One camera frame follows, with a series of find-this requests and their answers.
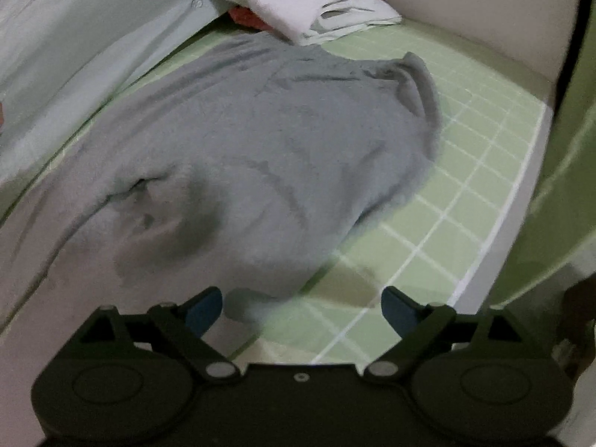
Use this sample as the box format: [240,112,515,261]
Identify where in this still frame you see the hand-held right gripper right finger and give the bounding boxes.
[363,285,529,384]

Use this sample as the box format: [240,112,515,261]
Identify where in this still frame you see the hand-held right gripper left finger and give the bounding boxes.
[77,286,242,385]

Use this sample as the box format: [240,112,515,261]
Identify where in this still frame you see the grey shirt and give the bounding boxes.
[0,32,444,331]

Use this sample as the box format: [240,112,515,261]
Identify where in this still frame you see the white mattress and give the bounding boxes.
[449,102,557,315]

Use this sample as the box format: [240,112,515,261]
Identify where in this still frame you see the green curtain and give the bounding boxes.
[486,0,596,310]

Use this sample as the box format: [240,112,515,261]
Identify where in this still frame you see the pale carrot print quilt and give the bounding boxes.
[0,0,234,191]

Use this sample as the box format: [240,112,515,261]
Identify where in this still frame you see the pale green folded cloth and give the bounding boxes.
[298,0,403,48]

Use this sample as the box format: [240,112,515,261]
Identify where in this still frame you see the red cloth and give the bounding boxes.
[227,0,387,31]

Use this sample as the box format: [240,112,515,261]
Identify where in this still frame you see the beige padded headboard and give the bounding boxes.
[337,0,585,101]

